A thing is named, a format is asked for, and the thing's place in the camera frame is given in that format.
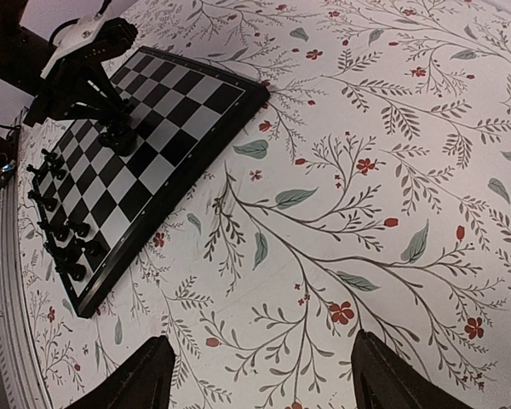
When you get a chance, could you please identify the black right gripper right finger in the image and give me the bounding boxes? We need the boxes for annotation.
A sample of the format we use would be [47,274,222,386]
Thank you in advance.
[351,330,470,409]

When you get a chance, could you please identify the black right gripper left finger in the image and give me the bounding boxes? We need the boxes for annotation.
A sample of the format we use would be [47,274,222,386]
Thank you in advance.
[69,336,175,409]

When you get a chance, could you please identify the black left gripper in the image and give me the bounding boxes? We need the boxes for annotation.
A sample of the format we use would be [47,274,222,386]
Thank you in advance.
[0,1,138,126]

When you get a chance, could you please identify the black chess piece cluster piece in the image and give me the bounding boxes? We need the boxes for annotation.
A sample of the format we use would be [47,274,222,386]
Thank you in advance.
[97,99,137,157]

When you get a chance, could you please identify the black and grey chessboard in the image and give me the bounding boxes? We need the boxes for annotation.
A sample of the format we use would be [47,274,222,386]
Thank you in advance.
[29,47,270,318]

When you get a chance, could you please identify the floral patterned table mat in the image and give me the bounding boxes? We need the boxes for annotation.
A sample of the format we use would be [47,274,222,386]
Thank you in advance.
[18,1,511,408]

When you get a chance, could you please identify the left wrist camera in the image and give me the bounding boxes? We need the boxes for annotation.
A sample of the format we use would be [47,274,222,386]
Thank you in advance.
[40,12,106,79]

